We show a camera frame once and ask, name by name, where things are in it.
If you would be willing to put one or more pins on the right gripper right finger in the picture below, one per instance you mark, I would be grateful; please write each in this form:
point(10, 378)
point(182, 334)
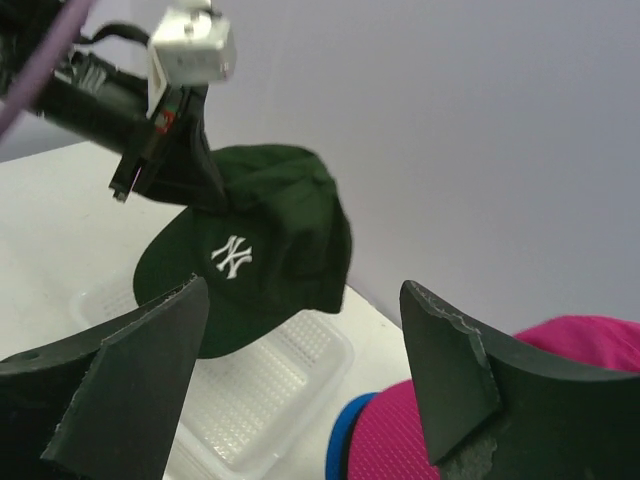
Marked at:
point(493, 407)

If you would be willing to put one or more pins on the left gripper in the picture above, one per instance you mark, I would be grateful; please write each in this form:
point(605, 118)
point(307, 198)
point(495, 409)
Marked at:
point(164, 157)

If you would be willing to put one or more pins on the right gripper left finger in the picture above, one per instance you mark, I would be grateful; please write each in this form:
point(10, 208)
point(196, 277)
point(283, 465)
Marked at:
point(104, 403)

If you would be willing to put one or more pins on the magenta baseball cap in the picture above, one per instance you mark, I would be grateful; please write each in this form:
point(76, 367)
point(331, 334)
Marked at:
point(388, 442)

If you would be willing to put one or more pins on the dark green baseball cap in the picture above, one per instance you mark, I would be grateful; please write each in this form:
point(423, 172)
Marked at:
point(284, 246)

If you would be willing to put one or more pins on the blue baseball cap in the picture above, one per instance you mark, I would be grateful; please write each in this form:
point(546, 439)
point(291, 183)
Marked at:
point(337, 455)

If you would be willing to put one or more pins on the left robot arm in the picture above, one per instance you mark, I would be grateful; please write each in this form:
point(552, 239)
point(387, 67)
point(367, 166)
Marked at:
point(36, 36)

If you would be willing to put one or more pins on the clear plastic bin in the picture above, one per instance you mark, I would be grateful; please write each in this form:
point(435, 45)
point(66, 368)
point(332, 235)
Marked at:
point(243, 411)

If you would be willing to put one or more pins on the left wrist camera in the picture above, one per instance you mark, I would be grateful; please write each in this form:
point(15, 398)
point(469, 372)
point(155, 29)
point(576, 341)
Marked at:
point(193, 44)

